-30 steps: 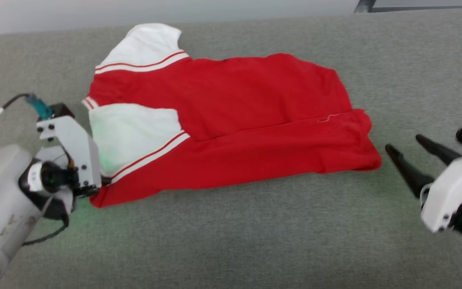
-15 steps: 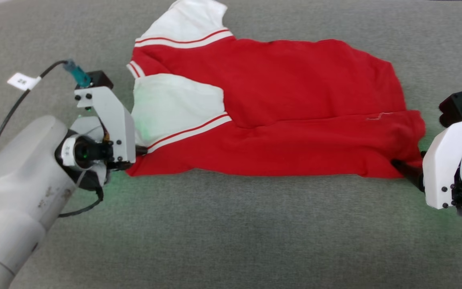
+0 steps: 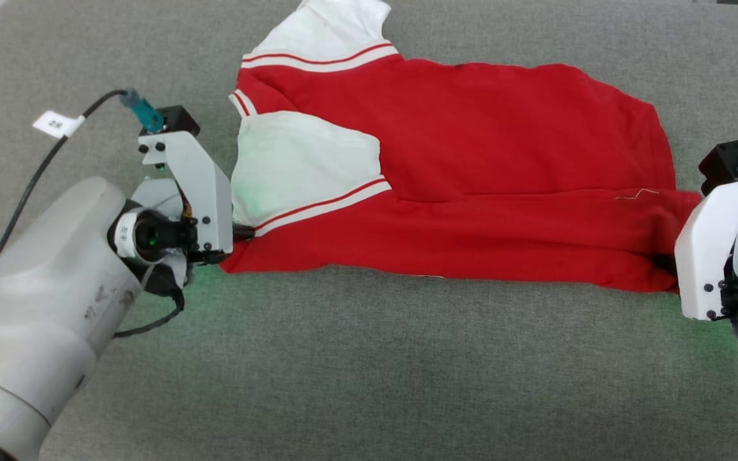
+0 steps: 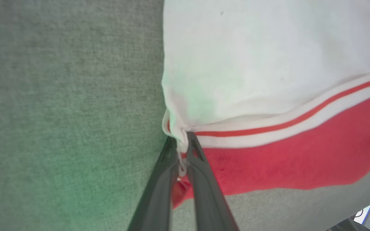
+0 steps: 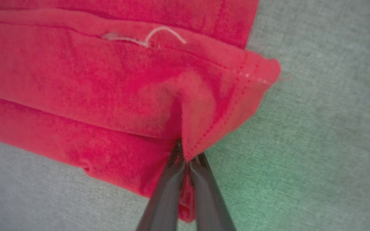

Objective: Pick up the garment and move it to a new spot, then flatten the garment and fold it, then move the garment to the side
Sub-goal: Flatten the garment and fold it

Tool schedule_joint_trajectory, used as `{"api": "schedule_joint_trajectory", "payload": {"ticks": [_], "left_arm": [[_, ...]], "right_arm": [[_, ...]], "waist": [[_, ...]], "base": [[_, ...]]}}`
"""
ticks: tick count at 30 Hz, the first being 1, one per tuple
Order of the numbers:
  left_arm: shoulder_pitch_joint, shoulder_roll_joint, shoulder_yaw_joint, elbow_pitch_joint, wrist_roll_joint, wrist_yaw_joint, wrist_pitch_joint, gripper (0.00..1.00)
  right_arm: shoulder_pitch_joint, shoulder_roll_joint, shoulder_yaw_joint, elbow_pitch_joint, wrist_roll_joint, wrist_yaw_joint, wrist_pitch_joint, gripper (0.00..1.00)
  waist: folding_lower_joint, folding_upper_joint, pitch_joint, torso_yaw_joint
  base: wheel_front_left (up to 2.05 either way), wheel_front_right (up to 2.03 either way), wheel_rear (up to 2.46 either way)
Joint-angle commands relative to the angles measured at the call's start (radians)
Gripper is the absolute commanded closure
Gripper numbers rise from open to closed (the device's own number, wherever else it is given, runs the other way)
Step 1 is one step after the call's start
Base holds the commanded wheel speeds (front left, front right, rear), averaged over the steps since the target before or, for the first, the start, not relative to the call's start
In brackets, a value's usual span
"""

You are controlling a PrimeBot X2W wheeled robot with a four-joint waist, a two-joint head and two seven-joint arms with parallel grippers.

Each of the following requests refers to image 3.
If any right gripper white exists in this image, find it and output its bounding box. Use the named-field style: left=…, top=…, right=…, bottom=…
left=654, top=172, right=738, bottom=322

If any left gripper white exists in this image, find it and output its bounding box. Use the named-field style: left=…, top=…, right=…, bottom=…
left=108, top=130, right=256, bottom=266

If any red and white Bulls jersey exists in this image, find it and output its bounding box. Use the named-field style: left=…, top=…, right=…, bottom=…
left=220, top=0, right=703, bottom=294

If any teal cable connector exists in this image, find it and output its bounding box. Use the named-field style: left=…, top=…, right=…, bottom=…
left=119, top=88, right=166, bottom=134

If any white cable label tag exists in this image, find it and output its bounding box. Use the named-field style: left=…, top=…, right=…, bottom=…
left=33, top=110, right=85, bottom=139

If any black left camera cable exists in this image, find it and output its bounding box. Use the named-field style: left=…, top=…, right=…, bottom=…
left=0, top=90, right=127, bottom=309

